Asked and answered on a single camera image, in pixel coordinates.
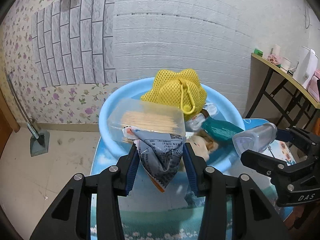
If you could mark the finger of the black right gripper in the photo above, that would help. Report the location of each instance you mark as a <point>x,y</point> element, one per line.
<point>263,164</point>
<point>306,141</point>

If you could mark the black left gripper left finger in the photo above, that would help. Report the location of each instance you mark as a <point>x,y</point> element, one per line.
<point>70,214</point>

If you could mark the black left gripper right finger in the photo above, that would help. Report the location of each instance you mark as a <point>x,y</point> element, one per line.
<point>253,216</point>

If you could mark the clear plastic bottle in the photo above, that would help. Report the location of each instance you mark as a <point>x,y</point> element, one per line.
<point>256,139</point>

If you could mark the beige plush caterpillar toy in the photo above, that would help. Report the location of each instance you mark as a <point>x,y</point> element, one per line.
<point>202,143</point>

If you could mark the teal packet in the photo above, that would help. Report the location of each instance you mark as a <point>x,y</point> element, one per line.
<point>220,130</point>

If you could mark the grey snack packet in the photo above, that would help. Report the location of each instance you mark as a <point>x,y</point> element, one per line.
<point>159,153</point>

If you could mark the clear plastic box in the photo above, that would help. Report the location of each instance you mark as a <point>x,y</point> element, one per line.
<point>144,115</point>

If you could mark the yellow top folding table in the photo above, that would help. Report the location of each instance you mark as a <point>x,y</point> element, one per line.
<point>274,95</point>

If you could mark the pink rice cooker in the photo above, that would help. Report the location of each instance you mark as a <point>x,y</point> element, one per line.
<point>313,88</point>

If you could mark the white kettle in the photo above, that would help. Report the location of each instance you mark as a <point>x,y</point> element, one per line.
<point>307,64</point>

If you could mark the light blue plastic basin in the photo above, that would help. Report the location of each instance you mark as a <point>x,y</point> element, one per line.
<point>223,158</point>

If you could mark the green small box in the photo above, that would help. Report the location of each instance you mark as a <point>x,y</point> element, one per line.
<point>258,52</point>

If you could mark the brown wooden door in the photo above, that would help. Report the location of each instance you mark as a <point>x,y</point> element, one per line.
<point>8,123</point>

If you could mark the grey dustpan with handle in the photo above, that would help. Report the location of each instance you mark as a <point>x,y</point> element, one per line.
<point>39,140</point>

